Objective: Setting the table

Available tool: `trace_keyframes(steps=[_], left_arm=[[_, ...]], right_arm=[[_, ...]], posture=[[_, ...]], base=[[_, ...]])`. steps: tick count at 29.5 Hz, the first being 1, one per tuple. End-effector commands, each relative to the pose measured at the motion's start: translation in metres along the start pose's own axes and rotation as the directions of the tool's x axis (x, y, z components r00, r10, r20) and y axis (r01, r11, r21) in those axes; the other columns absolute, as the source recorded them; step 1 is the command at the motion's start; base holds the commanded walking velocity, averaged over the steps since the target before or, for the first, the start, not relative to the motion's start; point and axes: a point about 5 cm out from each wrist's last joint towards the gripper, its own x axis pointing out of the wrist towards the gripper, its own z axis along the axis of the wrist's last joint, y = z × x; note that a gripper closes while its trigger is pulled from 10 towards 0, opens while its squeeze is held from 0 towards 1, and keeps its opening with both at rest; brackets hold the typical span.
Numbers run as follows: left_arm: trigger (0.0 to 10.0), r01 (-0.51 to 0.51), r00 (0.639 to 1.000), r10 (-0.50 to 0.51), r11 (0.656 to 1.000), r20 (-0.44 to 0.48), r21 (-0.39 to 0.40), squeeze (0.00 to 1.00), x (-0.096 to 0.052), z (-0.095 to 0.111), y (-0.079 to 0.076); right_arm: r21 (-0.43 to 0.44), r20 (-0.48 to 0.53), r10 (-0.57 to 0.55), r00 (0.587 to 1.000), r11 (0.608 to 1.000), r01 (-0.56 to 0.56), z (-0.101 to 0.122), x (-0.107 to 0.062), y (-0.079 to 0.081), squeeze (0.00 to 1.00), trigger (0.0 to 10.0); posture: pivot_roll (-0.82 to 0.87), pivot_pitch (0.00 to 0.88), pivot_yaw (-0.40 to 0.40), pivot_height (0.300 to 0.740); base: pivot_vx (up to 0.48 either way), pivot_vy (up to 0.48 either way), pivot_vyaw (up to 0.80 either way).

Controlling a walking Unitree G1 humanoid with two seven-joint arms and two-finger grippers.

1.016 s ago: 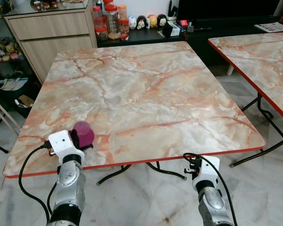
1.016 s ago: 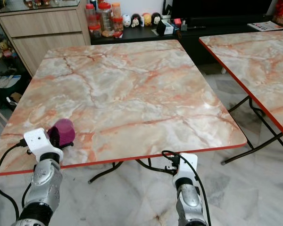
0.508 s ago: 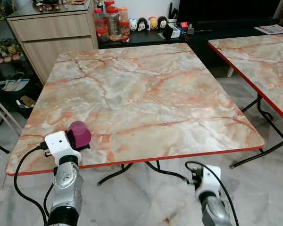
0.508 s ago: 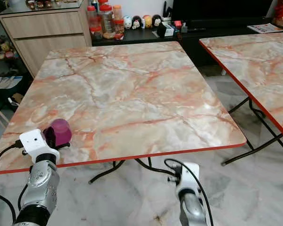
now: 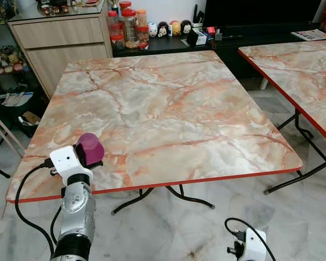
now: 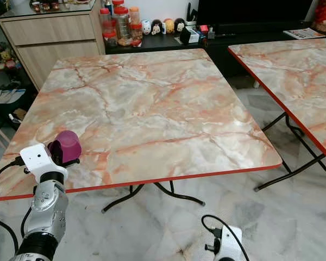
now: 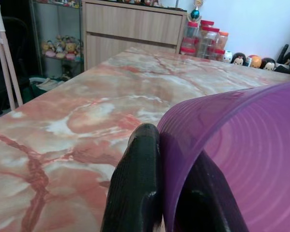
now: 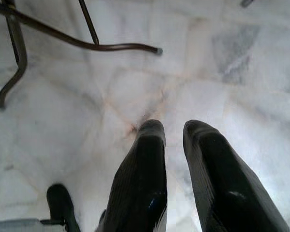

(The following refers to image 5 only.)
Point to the black folding table leg frame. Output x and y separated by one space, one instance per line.
299 175
209 205

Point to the black television console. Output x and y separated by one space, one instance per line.
228 65

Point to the black storage basket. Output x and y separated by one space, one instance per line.
11 117

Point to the yellow round figurine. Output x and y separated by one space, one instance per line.
175 28

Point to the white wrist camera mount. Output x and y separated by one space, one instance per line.
65 160
254 247

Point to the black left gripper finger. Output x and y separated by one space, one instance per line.
78 153

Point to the printed magazine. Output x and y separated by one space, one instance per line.
312 35

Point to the light wood cabinet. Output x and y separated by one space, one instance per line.
60 49

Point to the black round figurine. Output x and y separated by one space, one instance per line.
186 26

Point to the large clear jar red lid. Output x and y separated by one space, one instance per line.
130 30

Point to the purple plastic cup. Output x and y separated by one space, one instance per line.
91 147

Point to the black-haired round figurine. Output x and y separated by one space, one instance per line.
163 30

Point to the white round figurine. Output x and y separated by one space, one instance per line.
152 29

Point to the clear jar orange lid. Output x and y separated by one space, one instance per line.
141 16

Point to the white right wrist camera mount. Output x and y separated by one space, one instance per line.
254 247

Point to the small red box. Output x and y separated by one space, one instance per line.
211 30

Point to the black flat television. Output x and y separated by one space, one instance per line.
261 11

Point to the small clear jar red lid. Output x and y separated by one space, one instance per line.
117 41
144 33

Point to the tall clear jar red lid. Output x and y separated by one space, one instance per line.
113 22

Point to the brown plush toy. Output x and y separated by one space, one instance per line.
13 58

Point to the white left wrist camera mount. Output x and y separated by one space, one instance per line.
65 160

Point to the light wooden pole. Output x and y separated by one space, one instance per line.
5 133

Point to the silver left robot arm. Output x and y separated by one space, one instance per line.
76 212

